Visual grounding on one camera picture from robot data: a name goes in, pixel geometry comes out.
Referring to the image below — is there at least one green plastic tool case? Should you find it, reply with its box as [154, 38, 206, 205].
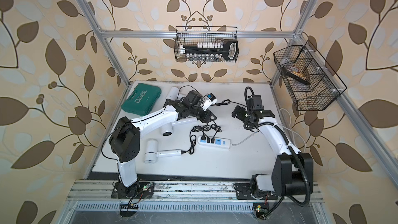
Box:
[121, 83, 162, 116]

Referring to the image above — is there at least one black dryer power cord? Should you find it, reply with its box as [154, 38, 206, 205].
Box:
[190, 125, 207, 141]

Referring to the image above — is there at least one white blue power strip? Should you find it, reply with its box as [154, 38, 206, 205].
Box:
[199, 136, 231, 150]

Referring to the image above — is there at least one black wire basket back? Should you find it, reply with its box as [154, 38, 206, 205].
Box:
[174, 25, 239, 63]

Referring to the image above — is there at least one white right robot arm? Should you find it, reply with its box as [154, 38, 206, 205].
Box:
[232, 106, 314, 207]

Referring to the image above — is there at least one black white socket set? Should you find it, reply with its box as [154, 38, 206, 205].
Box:
[175, 39, 239, 62]

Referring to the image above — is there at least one black green dryer cord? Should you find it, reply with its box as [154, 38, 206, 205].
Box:
[205, 122, 222, 144]

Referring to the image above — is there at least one black wire basket right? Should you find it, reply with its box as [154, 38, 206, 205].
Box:
[273, 40, 347, 111]

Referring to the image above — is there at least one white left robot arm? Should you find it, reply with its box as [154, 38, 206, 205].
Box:
[108, 94, 217, 198]

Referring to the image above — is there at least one white power strip cable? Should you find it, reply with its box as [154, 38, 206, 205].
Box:
[231, 108, 307, 169]

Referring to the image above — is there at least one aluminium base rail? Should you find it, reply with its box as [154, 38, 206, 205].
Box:
[66, 179, 324, 214]

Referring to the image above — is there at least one black brush in basket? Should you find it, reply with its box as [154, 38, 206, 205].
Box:
[282, 66, 311, 86]

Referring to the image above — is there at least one black wire basket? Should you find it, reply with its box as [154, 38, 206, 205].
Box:
[174, 25, 239, 63]
[273, 40, 347, 111]

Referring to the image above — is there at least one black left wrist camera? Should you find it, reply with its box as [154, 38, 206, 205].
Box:
[185, 90, 202, 106]

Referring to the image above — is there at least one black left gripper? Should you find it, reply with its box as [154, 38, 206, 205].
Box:
[188, 102, 218, 123]

